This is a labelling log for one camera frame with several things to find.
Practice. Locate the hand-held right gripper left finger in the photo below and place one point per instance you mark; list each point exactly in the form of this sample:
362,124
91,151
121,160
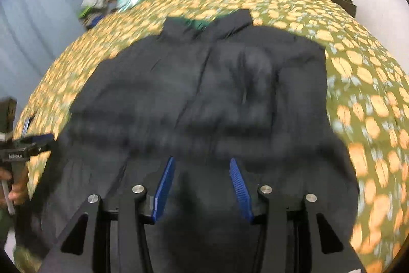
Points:
163,186

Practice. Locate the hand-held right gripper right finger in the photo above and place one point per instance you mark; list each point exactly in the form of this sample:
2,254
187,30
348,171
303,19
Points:
241,189

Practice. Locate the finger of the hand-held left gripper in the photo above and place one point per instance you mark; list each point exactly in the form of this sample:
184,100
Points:
28,125
36,141

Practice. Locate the black puffer jacket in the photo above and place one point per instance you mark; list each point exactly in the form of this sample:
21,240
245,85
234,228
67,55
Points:
198,100

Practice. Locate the pile of mixed clothes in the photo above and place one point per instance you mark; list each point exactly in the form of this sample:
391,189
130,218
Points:
99,1

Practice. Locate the person's left hand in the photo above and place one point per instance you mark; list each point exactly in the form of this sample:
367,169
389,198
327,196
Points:
17,193

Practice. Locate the blue curtain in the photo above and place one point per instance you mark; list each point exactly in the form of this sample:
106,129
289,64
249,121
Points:
41,20

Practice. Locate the green orange floral quilt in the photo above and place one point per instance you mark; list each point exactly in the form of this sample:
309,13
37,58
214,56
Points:
361,84

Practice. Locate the dark wooden nightstand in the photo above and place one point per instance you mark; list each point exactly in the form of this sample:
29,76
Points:
340,1

